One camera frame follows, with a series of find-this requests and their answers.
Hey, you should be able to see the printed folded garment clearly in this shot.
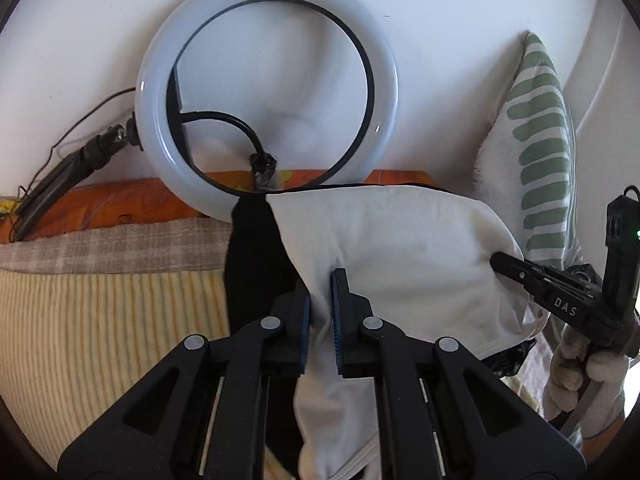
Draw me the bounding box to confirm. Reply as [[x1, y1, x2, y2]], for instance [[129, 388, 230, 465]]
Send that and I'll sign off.
[[482, 337, 538, 378]]

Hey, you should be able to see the thin black cable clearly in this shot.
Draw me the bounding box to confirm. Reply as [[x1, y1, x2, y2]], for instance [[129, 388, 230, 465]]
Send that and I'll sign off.
[[12, 87, 138, 211]]

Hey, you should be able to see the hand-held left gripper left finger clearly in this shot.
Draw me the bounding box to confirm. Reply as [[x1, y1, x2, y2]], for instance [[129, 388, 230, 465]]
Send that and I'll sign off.
[[56, 277, 313, 480]]

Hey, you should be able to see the white ring light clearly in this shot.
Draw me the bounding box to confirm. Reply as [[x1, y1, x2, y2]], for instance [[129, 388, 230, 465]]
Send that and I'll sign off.
[[135, 0, 401, 222]]

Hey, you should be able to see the white tank top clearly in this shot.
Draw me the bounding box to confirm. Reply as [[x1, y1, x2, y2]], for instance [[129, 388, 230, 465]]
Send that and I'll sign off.
[[265, 182, 546, 480]]

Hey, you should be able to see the person's right hand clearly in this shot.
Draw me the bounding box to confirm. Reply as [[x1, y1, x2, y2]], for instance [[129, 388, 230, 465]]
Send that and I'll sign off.
[[542, 325, 631, 438]]

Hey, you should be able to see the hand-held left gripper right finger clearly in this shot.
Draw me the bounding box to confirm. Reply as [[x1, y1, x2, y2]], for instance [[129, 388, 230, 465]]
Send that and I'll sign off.
[[330, 268, 587, 480]]

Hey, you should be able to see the yellow striped blanket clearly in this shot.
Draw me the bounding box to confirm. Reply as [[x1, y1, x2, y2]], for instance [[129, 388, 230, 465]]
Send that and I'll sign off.
[[0, 267, 301, 480]]

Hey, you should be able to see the orange patterned pillow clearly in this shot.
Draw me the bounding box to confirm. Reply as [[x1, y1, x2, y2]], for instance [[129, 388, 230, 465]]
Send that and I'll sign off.
[[0, 169, 443, 243]]

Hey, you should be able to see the green striped pillow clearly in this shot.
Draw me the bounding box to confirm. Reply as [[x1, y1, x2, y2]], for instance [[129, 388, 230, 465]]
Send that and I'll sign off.
[[472, 30, 596, 321]]

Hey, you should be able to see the thick black cable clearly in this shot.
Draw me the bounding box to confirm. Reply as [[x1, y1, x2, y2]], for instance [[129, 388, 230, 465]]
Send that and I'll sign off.
[[177, 109, 278, 192]]

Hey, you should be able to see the black ring light stand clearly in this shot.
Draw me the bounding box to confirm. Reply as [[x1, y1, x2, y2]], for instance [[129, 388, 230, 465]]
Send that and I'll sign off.
[[15, 112, 146, 241]]

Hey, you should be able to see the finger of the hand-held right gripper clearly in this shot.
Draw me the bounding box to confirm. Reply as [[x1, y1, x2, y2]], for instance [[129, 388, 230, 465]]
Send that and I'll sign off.
[[490, 252, 553, 297]]

